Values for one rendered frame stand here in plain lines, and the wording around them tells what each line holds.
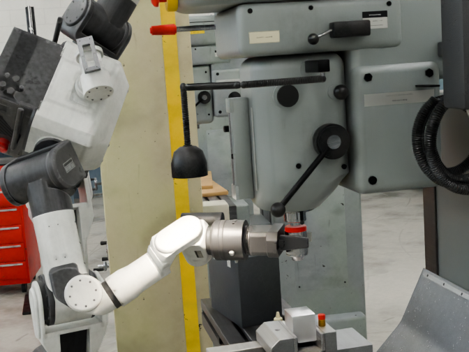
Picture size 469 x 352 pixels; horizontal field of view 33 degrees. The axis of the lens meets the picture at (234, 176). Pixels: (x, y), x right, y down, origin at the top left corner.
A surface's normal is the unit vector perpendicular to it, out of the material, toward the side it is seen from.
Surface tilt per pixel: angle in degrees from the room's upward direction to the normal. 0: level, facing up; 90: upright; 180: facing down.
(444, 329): 63
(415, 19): 90
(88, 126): 58
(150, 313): 90
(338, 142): 90
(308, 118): 90
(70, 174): 75
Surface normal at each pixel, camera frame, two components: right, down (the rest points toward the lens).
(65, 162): 0.90, -0.29
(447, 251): -0.97, 0.10
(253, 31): 0.22, 0.12
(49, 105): 0.33, -0.44
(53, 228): 0.10, -0.18
